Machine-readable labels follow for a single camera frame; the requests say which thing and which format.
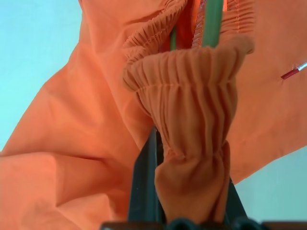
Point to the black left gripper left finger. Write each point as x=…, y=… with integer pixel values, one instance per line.
x=144, y=191

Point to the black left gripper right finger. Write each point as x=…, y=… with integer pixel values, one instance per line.
x=235, y=208

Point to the orange cloth garment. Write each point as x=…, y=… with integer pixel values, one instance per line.
x=84, y=107

